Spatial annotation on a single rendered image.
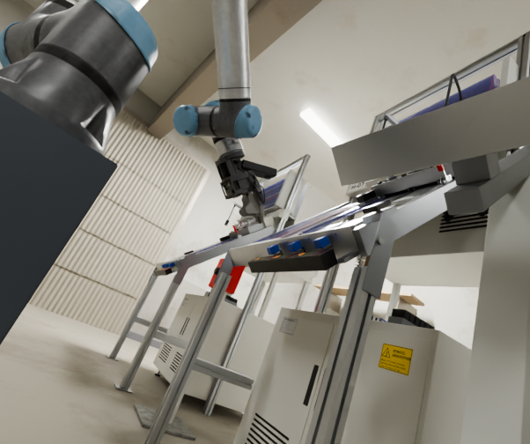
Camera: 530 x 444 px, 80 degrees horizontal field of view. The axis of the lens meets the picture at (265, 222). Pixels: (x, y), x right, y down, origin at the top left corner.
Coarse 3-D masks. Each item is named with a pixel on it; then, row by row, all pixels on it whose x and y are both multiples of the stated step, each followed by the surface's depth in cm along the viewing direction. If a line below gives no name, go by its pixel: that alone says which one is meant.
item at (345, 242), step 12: (336, 228) 72; (348, 228) 69; (276, 240) 95; (288, 240) 90; (300, 240) 85; (312, 240) 81; (336, 240) 74; (348, 240) 71; (240, 252) 117; (252, 252) 110; (264, 252) 103; (288, 252) 92; (336, 252) 75; (348, 252) 72; (240, 264) 121
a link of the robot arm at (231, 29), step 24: (216, 0) 65; (240, 0) 65; (216, 24) 67; (240, 24) 67; (216, 48) 69; (240, 48) 68; (240, 72) 70; (240, 96) 71; (216, 120) 75; (240, 120) 72
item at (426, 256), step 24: (456, 216) 126; (480, 216) 118; (408, 240) 140; (432, 240) 129; (456, 240) 121; (480, 240) 113; (360, 264) 158; (408, 264) 143; (432, 264) 134; (456, 264) 126; (480, 264) 119
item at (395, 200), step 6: (432, 186) 106; (438, 186) 100; (408, 192) 113; (414, 192) 108; (420, 192) 102; (426, 192) 96; (390, 198) 116; (396, 198) 106; (402, 198) 102; (408, 198) 98; (414, 198) 96; (348, 204) 161; (336, 216) 125
